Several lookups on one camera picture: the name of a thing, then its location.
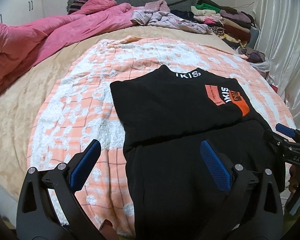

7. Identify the black shirt with orange print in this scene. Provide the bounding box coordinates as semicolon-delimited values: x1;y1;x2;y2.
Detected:
110;65;285;239

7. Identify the white bag of clothes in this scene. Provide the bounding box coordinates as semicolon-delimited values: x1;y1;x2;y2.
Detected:
236;47;270;76

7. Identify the stack of folded clothes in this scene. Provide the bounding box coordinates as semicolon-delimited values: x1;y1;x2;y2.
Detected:
171;0;260;49

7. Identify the peach white patterned blanket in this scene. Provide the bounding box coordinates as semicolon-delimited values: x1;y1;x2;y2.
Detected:
27;35;295;238

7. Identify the tan plush bedspread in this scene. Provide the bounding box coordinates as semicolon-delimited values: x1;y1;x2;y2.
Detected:
0;27;233;200

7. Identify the white satin curtain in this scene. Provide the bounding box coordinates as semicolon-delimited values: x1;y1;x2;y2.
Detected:
253;0;300;130

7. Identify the pink quilt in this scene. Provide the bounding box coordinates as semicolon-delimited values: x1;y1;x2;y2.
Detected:
0;0;135;94

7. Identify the striped dark garment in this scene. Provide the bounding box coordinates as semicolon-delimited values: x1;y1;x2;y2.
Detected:
68;0;88;15

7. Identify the lilac crumpled garment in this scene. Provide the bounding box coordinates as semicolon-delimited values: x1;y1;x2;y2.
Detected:
130;0;212;35

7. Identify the white wardrobe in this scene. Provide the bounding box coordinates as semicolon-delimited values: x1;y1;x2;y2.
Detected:
0;0;44;26

